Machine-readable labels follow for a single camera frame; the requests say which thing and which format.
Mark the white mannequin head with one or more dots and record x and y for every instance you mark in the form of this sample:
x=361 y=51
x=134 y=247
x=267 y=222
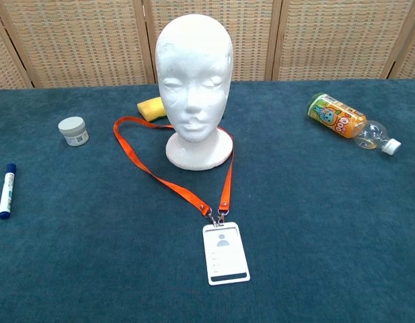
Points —
x=193 y=67

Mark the yellow sponge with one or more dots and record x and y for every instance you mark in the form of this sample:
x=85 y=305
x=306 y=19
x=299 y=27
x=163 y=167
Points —
x=150 y=107

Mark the blue carpet table cover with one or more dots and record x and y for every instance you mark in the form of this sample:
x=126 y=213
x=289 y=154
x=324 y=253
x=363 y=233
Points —
x=328 y=218

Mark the small white jar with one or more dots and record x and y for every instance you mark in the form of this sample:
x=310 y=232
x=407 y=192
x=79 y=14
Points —
x=73 y=131

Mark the orange juice plastic bottle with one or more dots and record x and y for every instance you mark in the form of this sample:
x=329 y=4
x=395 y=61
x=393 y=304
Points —
x=338 y=117

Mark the woven bamboo folding screen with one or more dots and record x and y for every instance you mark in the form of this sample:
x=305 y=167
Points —
x=86 y=40

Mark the blue white marker pen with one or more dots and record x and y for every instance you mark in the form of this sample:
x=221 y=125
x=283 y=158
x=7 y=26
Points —
x=7 y=191

